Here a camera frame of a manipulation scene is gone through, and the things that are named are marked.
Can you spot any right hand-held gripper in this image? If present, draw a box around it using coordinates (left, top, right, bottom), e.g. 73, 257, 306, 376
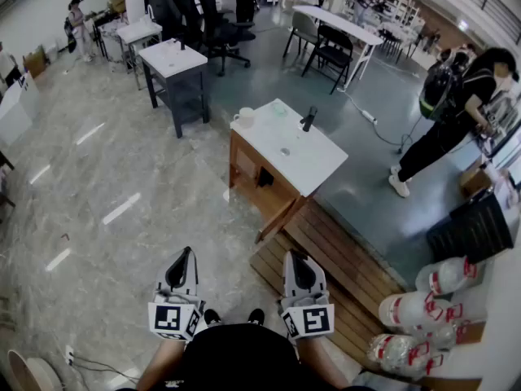
280, 249, 335, 340

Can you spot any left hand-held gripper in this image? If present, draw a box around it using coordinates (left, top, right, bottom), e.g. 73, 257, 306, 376
148, 246, 207, 341

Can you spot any white cup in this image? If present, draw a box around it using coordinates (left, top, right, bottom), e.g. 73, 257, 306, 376
233, 107, 256, 130

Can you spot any person's right forearm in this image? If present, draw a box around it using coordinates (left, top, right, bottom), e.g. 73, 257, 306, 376
296, 336, 351, 391

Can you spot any person's left forearm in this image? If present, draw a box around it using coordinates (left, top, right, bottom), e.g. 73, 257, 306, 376
136, 337, 192, 391

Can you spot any dark vanity with white top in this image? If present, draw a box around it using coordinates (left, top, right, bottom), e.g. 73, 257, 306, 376
138, 37, 211, 139

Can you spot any wooden slatted platform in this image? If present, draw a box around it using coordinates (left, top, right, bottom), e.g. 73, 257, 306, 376
248, 201, 408, 367

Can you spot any wooden cabinet door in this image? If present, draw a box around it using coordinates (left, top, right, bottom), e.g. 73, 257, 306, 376
255, 195, 309, 244
232, 135, 286, 208

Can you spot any person's black clothing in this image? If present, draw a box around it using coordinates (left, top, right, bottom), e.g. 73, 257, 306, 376
160, 323, 367, 391

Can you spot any wrapped water bottle pack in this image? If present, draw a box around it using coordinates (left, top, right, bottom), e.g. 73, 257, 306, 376
378, 291, 463, 334
414, 257, 479, 297
368, 332, 445, 379

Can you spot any tall black faucet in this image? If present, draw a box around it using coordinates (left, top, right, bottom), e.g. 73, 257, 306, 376
299, 105, 319, 133

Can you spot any black crate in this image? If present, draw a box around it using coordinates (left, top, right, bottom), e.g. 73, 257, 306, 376
426, 191, 514, 265

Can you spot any cardboard box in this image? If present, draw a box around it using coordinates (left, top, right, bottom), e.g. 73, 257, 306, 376
459, 165, 494, 197
22, 45, 48, 79

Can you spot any black folding chair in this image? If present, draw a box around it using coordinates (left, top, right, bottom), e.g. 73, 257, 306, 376
300, 24, 354, 95

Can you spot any white box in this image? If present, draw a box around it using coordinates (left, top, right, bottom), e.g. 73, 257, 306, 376
0, 70, 41, 146

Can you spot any white work table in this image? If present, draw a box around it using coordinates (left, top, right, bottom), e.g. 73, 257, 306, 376
471, 112, 521, 219

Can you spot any grey folding chair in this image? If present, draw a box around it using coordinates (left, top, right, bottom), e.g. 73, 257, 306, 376
282, 11, 321, 59

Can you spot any long white table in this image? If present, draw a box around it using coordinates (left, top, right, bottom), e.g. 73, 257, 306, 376
291, 5, 385, 94

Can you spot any white shelving unit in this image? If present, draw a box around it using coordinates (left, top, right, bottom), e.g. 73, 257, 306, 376
345, 0, 422, 30

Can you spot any black cable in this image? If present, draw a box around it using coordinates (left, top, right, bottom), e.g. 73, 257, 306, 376
71, 354, 142, 386
372, 118, 427, 155

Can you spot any white cable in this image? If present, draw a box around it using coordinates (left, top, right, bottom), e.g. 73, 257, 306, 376
336, 87, 367, 116

